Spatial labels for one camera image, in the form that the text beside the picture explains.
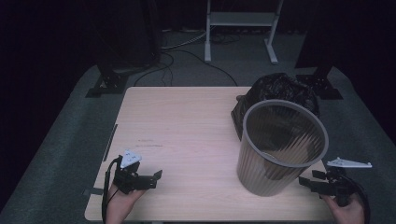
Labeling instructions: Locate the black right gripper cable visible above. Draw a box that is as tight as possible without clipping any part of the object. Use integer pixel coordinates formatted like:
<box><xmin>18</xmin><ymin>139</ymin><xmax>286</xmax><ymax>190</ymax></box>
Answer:
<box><xmin>342</xmin><ymin>175</ymin><xmax>372</xmax><ymax>224</ymax></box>

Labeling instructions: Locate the person's left hand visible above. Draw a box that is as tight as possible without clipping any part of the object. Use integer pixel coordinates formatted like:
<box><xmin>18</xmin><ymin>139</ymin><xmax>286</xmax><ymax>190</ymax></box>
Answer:
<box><xmin>105</xmin><ymin>184</ymin><xmax>148</xmax><ymax>224</ymax></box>

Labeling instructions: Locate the black stand base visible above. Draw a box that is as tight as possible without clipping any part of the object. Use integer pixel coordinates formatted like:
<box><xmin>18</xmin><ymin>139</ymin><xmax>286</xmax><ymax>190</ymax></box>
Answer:
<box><xmin>295</xmin><ymin>66</ymin><xmax>344</xmax><ymax>101</ymax></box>
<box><xmin>85</xmin><ymin>63</ymin><xmax>132</xmax><ymax>99</ymax></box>

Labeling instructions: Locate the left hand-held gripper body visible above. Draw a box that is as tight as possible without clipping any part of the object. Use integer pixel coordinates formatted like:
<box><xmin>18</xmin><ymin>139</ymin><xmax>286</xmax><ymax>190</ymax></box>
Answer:
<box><xmin>112</xmin><ymin>148</ymin><xmax>148</xmax><ymax>196</ymax></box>

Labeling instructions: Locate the person's right hand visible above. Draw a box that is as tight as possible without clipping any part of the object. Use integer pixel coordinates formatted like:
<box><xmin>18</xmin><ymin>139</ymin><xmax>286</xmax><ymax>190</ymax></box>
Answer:
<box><xmin>320</xmin><ymin>191</ymin><xmax>367</xmax><ymax>224</ymax></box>

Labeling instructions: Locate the ribbed grey trash bin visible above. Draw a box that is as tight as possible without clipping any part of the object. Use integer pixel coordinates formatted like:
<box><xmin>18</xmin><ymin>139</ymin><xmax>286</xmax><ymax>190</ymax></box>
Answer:
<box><xmin>235</xmin><ymin>98</ymin><xmax>330</xmax><ymax>198</ymax></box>

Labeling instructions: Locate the black plastic garbage bag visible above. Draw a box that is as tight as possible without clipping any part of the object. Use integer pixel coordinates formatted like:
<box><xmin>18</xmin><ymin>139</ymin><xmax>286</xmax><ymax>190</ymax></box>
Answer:
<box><xmin>231</xmin><ymin>72</ymin><xmax>321</xmax><ymax>141</ymax></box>

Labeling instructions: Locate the short black tape piece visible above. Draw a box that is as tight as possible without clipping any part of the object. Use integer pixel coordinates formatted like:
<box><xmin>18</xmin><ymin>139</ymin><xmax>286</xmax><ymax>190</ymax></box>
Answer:
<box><xmin>82</xmin><ymin>187</ymin><xmax>105</xmax><ymax>197</ymax></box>

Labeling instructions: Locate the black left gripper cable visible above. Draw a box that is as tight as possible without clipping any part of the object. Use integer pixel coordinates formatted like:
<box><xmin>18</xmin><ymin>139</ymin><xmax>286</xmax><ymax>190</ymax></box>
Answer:
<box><xmin>101</xmin><ymin>155</ymin><xmax>123</xmax><ymax>224</ymax></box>

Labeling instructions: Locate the white metal stand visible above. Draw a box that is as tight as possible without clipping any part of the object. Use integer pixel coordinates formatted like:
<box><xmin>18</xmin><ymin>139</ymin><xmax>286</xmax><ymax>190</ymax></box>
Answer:
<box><xmin>204</xmin><ymin>0</ymin><xmax>285</xmax><ymax>65</ymax></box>

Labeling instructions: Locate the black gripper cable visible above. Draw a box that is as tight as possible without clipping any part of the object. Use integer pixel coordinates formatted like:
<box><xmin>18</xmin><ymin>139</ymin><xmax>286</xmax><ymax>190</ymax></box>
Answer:
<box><xmin>101</xmin><ymin>155</ymin><xmax>123</xmax><ymax>224</ymax></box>
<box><xmin>342</xmin><ymin>175</ymin><xmax>372</xmax><ymax>224</ymax></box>

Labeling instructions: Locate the looped black floor cable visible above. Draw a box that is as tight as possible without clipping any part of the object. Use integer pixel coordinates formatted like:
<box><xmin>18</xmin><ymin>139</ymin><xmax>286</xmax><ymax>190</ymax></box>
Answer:
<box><xmin>133</xmin><ymin>50</ymin><xmax>176</xmax><ymax>88</ymax></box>

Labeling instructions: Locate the white floor cable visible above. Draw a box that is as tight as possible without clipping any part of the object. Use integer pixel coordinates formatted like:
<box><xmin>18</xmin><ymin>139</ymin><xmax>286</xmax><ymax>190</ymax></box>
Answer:
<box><xmin>161</xmin><ymin>31</ymin><xmax>208</xmax><ymax>50</ymax></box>

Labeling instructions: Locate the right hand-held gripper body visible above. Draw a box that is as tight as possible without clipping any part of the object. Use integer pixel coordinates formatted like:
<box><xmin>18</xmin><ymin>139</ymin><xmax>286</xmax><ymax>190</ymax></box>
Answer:
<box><xmin>323</xmin><ymin>157</ymin><xmax>374</xmax><ymax>208</ymax></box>

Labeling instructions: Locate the long black floor cable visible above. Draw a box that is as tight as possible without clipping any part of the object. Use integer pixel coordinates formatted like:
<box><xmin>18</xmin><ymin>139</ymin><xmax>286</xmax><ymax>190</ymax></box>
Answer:
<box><xmin>162</xmin><ymin>49</ymin><xmax>239</xmax><ymax>88</ymax></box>

